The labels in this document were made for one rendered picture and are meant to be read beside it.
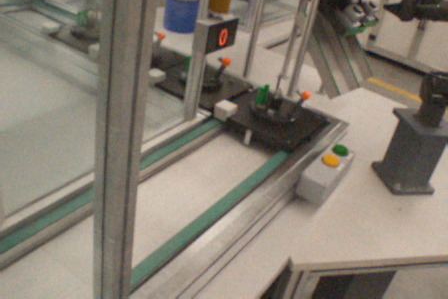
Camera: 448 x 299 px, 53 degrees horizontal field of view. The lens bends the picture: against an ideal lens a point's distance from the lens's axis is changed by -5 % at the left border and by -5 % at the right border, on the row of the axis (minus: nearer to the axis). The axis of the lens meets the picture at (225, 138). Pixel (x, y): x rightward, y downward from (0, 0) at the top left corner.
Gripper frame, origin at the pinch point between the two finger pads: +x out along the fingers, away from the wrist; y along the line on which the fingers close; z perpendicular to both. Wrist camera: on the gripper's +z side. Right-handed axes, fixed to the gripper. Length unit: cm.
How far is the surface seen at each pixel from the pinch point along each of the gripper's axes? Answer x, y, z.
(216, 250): -3, 76, -39
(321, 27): 28.6, -6.1, -9.2
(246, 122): 23, 38, -30
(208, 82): 42, 33, -23
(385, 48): 159, -362, -71
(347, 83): 18.0, -7.0, -26.3
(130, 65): -23, 106, 2
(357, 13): 12.1, 1.4, -2.8
